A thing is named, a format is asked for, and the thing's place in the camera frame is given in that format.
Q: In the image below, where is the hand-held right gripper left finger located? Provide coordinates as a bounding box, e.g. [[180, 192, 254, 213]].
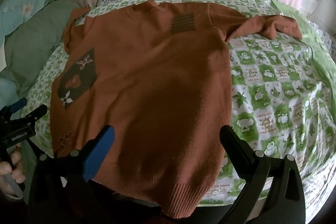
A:
[[28, 125, 116, 224]]

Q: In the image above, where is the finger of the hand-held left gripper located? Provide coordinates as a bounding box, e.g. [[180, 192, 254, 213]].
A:
[[19, 105, 48, 127], [0, 97, 27, 116]]

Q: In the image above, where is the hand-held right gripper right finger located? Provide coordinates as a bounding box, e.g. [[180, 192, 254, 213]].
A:
[[219, 125, 306, 224]]

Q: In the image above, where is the orange knitted sweater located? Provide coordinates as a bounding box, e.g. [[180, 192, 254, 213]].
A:
[[50, 0, 303, 218]]

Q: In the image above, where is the person's left hand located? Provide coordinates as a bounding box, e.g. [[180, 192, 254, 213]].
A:
[[0, 145, 26, 199]]

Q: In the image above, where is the green and white printed bedsheet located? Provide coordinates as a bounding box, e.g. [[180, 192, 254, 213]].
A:
[[21, 0, 336, 214]]

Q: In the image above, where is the grey-green blanket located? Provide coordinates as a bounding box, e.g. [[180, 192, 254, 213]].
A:
[[4, 0, 80, 99]]

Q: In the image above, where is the light blue floral cloth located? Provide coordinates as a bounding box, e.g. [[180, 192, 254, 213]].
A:
[[0, 0, 67, 39]]

